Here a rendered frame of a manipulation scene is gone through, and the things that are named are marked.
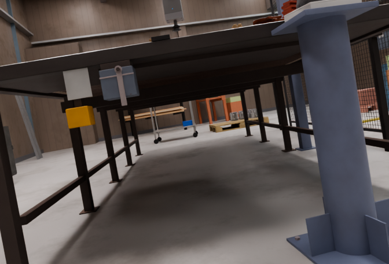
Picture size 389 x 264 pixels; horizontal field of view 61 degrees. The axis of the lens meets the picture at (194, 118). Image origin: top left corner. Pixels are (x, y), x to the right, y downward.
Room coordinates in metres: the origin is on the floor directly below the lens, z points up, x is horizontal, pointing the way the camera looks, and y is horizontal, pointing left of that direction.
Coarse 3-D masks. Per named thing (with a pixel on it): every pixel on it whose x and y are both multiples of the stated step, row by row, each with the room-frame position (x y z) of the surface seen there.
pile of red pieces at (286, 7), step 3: (291, 0) 2.27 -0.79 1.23; (285, 3) 2.30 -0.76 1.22; (288, 3) 2.28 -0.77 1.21; (291, 3) 2.29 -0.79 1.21; (294, 3) 2.30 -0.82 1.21; (282, 6) 2.32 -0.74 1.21; (285, 6) 2.30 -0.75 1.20; (288, 6) 2.28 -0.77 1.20; (291, 6) 2.26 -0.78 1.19; (294, 6) 2.27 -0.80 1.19; (285, 9) 2.31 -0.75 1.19; (288, 9) 2.28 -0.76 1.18; (291, 9) 2.26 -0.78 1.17; (294, 9) 2.25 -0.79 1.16; (282, 12) 2.33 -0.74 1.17; (285, 12) 2.31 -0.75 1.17; (288, 12) 2.29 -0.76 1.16; (282, 18) 2.33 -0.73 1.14
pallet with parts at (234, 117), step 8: (232, 112) 7.80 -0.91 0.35; (240, 112) 7.85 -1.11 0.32; (248, 112) 7.91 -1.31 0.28; (256, 112) 7.57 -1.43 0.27; (232, 120) 7.80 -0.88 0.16; (240, 120) 7.47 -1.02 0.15; (256, 120) 7.69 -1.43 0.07; (264, 120) 7.27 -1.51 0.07; (216, 128) 7.13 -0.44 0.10; (224, 128) 7.87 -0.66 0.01; (232, 128) 7.54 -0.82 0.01; (240, 128) 7.20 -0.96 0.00
